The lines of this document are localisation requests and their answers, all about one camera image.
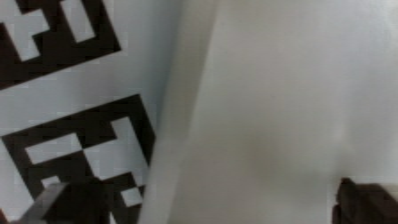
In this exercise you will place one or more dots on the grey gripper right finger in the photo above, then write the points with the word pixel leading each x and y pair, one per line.
pixel 366 205

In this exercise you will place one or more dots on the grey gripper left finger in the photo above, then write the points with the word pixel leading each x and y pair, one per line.
pixel 69 204

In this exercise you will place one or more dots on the white square tabletop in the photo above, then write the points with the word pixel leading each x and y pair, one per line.
pixel 279 118

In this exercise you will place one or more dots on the white tag sheet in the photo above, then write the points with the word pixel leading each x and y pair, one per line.
pixel 85 53

